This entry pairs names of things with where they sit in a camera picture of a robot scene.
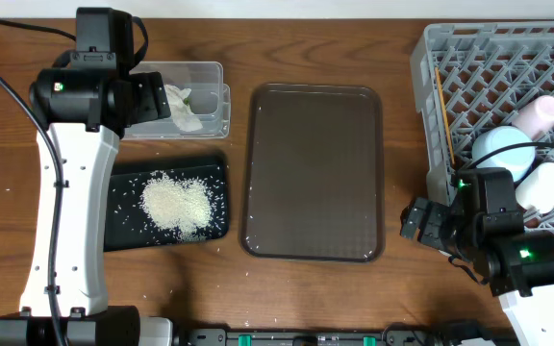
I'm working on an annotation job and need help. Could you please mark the white tissue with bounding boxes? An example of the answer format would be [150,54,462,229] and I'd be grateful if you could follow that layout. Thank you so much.
[164,85,203,133]

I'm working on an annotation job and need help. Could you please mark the light blue bowl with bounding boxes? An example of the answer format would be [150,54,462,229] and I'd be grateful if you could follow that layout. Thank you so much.
[471,126,536,182]

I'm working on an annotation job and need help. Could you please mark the clear plastic bin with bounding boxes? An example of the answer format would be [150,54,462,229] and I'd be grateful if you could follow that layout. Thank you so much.
[124,62,231,140]

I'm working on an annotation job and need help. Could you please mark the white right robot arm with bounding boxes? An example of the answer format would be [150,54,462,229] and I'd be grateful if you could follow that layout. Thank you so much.
[400,168,554,345]

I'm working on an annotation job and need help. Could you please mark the cream plastic cup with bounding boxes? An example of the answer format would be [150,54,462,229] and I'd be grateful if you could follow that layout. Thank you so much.
[516,162,554,214]

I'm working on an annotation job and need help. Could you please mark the dark brown serving tray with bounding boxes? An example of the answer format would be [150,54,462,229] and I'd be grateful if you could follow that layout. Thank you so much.
[240,83,386,263]

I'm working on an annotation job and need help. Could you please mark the pile of white rice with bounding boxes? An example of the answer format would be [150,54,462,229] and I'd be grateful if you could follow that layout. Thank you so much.
[139,175,214,241]

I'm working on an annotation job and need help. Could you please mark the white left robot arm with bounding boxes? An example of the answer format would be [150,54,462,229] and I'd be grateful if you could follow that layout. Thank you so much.
[0,8,176,345]

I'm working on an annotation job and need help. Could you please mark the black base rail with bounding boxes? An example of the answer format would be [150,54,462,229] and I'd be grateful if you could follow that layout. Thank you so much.
[172,320,519,346]

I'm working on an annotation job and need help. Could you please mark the grey plastic dishwasher rack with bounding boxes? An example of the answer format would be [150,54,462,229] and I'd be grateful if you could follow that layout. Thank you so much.
[410,19,554,254]

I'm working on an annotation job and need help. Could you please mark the pink plastic cup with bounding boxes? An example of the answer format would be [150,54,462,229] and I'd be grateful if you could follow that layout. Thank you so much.
[512,95,554,139]

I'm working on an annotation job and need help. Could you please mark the black tray bin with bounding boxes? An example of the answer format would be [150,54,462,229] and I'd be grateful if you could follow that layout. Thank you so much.
[104,155,230,252]

